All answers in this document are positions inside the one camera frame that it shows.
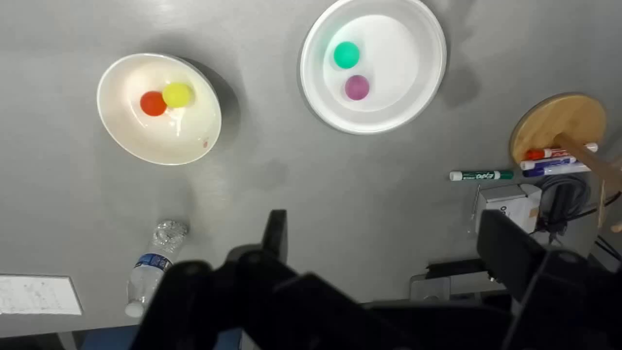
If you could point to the blue marker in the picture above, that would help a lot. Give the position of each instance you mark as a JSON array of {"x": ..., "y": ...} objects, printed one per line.
[{"x": 556, "y": 167}]

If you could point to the small white box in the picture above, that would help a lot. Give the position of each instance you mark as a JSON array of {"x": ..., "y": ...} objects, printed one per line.
[{"x": 515, "y": 206}]

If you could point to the green marker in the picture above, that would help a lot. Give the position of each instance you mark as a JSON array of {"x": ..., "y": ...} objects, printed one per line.
[{"x": 482, "y": 175}]

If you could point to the orange ball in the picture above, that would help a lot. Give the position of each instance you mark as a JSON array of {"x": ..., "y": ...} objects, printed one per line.
[{"x": 152, "y": 103}]

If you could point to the purple ball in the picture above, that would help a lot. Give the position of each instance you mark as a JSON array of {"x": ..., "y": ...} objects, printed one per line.
[{"x": 356, "y": 87}]

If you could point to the white plate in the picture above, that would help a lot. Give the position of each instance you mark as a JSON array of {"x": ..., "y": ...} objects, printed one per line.
[{"x": 401, "y": 58}]

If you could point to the clear plastic water bottle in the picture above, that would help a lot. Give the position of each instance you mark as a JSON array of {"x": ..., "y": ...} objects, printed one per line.
[{"x": 152, "y": 264}]

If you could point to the white bowl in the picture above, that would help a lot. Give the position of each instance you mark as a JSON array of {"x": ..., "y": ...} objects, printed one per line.
[{"x": 187, "y": 136}]

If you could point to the red marker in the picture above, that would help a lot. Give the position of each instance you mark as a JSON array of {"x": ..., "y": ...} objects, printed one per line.
[{"x": 544, "y": 153}]

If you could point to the green ball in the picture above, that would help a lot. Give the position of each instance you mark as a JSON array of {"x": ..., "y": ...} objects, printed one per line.
[{"x": 346, "y": 54}]

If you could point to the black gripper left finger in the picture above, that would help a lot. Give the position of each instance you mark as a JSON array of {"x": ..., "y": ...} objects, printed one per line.
[{"x": 276, "y": 233}]

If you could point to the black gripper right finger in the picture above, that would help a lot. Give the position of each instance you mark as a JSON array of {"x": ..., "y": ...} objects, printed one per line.
[{"x": 511, "y": 255}]

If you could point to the wooden mug tree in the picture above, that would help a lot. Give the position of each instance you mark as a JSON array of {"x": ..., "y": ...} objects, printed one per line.
[{"x": 556, "y": 118}]

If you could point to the yellow ball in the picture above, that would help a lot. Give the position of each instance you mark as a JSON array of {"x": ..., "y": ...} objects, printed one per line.
[{"x": 179, "y": 93}]

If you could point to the white paper sheet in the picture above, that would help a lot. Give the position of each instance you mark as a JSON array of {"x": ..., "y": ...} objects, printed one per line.
[{"x": 35, "y": 295}]

